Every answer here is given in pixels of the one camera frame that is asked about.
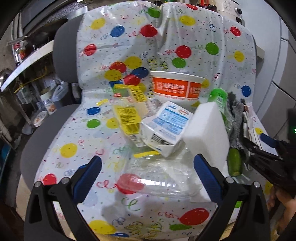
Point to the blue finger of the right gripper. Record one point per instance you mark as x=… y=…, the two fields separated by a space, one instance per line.
x=251 y=146
x=268 y=140

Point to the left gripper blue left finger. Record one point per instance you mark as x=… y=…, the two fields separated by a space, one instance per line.
x=42 y=222

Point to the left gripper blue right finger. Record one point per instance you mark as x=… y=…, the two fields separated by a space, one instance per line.
x=252 y=222

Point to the grey fluffy cloth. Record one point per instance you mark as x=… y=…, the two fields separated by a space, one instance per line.
x=234 y=119

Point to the white foam sponge block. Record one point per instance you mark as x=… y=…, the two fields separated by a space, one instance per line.
x=206 y=134

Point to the white paper receipt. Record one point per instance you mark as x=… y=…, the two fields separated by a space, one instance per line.
x=250 y=131

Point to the metal kitchen shelf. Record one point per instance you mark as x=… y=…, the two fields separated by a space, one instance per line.
x=33 y=58

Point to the dark green bottle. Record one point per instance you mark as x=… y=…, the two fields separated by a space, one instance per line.
x=234 y=162

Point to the grey refrigerator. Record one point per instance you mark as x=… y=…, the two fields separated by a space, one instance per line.
x=275 y=79

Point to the clear plastic clamshell container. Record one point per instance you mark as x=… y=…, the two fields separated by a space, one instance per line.
x=147 y=171

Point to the blue white milk carton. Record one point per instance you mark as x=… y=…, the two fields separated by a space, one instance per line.
x=164 y=130

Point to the orange white paper noodle bowl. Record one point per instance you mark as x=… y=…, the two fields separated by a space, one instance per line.
x=176 y=87

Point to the yellow label plastic wrapper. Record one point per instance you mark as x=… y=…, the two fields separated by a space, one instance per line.
x=129 y=106

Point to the balloon print plastic sheet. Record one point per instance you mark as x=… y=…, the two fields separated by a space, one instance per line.
x=122 y=44

